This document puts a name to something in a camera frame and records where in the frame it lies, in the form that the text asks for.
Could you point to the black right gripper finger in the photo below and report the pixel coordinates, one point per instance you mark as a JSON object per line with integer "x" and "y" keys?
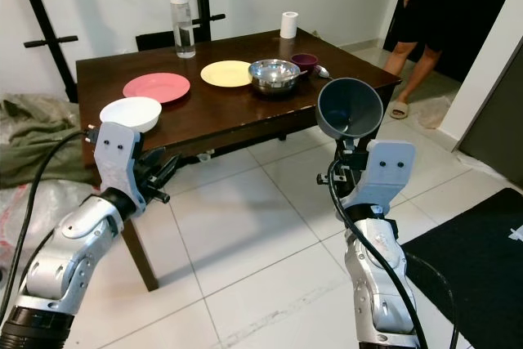
{"x": 351, "y": 154}
{"x": 341, "y": 151}

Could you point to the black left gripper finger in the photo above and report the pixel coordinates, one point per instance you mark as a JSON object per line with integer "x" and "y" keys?
{"x": 169, "y": 174}
{"x": 159, "y": 163}

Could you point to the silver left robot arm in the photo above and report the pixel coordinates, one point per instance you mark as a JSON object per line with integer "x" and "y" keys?
{"x": 65, "y": 267}

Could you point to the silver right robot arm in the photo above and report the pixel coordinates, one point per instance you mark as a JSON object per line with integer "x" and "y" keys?
{"x": 380, "y": 284}

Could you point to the white bowl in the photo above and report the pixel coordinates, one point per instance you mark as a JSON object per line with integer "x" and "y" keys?
{"x": 129, "y": 112}

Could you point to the beige slipper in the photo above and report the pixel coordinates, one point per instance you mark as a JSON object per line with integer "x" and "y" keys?
{"x": 399, "y": 110}

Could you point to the dark wooden table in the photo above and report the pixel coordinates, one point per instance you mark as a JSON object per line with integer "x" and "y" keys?
{"x": 212, "y": 116}

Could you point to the pink plate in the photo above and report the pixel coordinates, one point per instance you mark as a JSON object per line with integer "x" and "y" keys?
{"x": 156, "y": 87}

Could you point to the metal spoon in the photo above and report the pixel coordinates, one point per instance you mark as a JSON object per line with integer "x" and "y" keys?
{"x": 322, "y": 71}

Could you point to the translucent plastic bag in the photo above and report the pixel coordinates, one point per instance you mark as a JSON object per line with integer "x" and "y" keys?
{"x": 435, "y": 112}

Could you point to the small maroon bowl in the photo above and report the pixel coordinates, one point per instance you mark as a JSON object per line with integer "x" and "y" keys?
{"x": 305, "y": 60}

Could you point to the stainless steel bowl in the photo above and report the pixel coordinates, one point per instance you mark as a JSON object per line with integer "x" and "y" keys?
{"x": 274, "y": 75}

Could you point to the yellow plate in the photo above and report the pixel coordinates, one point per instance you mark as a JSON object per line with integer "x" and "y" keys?
{"x": 225, "y": 74}

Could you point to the clear plastic bag red print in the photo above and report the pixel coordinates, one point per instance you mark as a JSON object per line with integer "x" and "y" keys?
{"x": 41, "y": 222}

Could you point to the olive green cloth bag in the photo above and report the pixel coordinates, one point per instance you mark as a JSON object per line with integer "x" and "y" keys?
{"x": 41, "y": 132}

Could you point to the black chair back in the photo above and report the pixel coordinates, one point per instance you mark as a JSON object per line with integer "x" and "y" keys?
{"x": 155, "y": 42}

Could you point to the clear plastic water bottle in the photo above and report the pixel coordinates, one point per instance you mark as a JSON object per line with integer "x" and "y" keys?
{"x": 182, "y": 38}

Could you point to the white paper roll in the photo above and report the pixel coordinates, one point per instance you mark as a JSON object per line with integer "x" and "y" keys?
{"x": 288, "y": 26}

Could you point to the dark grey door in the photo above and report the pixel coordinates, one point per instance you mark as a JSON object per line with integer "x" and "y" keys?
{"x": 498, "y": 132}

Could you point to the black floor mat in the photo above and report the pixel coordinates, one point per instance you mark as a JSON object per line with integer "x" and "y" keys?
{"x": 474, "y": 267}

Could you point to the standing person black shorts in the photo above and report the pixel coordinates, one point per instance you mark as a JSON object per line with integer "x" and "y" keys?
{"x": 458, "y": 6}

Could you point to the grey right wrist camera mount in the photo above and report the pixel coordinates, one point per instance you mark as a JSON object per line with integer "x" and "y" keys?
{"x": 384, "y": 173}

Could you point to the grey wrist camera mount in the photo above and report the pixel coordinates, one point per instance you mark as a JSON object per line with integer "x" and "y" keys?
{"x": 384, "y": 173}
{"x": 118, "y": 157}

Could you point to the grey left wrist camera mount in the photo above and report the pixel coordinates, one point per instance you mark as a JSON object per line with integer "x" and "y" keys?
{"x": 118, "y": 157}

